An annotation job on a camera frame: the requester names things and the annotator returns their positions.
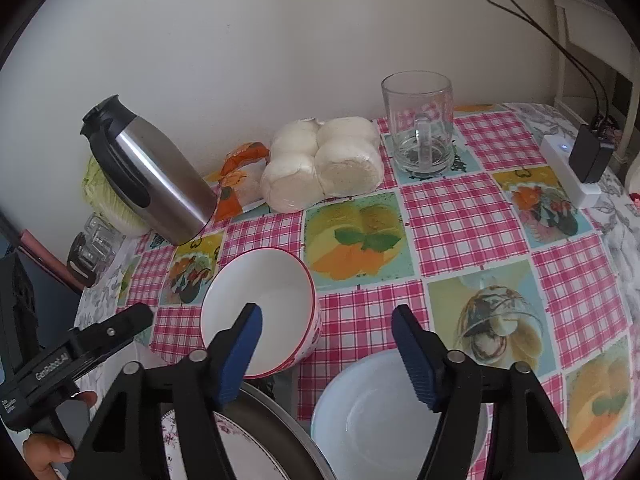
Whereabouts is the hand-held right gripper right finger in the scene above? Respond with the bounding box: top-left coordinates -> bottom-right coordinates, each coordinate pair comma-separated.
391,305 -> 586,480

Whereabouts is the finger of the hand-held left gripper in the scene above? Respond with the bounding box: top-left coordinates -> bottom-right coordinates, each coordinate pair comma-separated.
67,303 -> 154,376

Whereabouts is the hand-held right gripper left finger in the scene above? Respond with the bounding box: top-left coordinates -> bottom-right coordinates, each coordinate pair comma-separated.
65,302 -> 263,480

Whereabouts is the large light blue bowl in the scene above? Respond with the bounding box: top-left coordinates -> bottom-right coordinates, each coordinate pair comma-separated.
310,349 -> 493,480

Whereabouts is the strawberry print bowl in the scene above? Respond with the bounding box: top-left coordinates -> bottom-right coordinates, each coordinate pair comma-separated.
199,247 -> 322,380

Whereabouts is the round floral rim plate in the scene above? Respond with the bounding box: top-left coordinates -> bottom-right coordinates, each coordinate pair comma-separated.
160,407 -> 291,480

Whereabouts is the person's left hand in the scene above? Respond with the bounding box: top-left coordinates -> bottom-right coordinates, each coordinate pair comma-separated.
22,390 -> 99,471

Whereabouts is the small glass jar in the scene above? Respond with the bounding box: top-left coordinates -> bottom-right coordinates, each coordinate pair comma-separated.
67,232 -> 108,288

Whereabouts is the clear glass cup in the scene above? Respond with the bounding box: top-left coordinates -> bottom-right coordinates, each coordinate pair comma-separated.
85,212 -> 126,261

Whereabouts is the pink checked tablecloth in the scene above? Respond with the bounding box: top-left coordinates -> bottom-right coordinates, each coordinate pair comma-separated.
115,102 -> 632,480

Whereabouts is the napa cabbage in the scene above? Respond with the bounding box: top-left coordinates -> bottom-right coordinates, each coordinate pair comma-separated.
81,155 -> 151,237

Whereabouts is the orange snack packet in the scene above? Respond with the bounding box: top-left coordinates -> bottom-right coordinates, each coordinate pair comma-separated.
212,141 -> 271,223

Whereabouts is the stainless steel thermal carafe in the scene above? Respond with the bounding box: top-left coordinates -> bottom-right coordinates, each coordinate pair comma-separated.
80,94 -> 218,247

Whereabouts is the bag of white steamed buns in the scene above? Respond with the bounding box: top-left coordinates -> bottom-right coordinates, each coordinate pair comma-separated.
259,116 -> 386,213

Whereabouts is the clear glass mug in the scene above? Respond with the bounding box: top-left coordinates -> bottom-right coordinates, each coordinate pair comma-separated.
381,71 -> 456,177

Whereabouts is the white power strip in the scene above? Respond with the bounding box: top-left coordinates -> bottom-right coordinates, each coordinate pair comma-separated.
540,132 -> 608,209

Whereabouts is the black charger adapter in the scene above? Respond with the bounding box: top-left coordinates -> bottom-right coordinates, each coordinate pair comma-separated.
570,115 -> 618,185

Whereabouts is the white cutout chair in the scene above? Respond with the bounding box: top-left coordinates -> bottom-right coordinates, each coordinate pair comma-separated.
550,0 -> 640,171

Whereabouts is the black charger cable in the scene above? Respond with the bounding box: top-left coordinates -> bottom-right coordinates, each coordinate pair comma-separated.
490,0 -> 611,126
481,0 -> 601,126

